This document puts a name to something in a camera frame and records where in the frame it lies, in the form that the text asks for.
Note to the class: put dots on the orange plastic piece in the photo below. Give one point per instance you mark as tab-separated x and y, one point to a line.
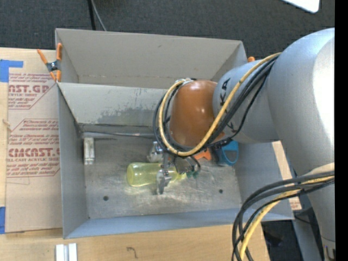
204	155

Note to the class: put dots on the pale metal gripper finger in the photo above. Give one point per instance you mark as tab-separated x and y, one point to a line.
166	176
160	185

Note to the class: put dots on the brown cardboard board red print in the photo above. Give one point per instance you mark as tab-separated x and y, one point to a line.
32	135

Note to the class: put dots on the grey metal bin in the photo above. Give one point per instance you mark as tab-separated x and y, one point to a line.
141	202

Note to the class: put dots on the white rectangular block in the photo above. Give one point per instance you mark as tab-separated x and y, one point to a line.
89	151

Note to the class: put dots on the yellow clear plastic bottle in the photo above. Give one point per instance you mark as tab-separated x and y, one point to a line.
141	174

